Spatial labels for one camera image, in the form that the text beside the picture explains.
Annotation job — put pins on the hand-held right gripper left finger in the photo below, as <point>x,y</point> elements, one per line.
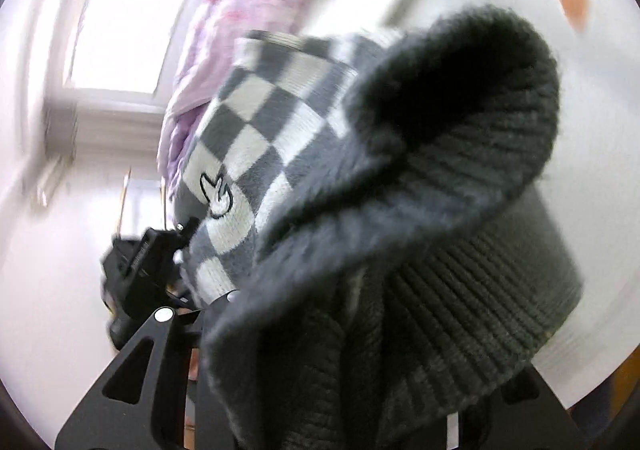
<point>170,325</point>

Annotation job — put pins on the window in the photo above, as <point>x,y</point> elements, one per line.
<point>125,30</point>

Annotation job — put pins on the wooden clothes rack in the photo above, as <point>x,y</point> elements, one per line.
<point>122,200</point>

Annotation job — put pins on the purple floral quilt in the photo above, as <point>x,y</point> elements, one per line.
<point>230,55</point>

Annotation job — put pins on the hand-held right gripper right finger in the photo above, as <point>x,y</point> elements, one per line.
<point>540,420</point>

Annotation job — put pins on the grey white checkered cardigan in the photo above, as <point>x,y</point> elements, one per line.
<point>400,230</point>

